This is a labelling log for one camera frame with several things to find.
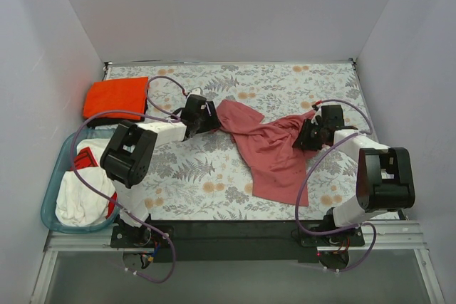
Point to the aluminium frame rail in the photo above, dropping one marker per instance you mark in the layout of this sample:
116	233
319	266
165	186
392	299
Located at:
392	267

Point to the folded black t-shirt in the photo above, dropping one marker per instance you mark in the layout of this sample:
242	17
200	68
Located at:
114	118

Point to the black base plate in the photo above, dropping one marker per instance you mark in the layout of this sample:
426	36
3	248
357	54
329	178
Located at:
250	240

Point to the teal plastic basket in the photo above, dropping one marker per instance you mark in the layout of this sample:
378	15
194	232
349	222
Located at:
62	165

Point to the white t-shirt red print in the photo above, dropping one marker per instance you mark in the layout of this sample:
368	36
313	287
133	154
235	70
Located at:
76	204

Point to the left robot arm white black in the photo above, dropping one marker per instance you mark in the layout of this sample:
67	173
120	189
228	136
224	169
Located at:
127	157

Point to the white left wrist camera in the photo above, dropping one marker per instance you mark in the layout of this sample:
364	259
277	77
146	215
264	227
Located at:
195	91

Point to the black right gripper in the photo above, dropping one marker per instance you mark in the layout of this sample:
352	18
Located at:
308	137

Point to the folded orange t-shirt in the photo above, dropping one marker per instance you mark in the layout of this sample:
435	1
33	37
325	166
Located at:
119	94

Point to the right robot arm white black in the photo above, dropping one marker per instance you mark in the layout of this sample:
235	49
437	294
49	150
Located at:
384	178

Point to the floral tablecloth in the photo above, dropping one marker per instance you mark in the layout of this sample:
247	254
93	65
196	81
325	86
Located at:
205	178

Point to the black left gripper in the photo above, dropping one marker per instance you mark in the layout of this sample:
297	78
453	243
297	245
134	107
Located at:
208	120

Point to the pink t-shirt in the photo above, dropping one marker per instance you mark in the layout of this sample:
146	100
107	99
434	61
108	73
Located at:
278	170

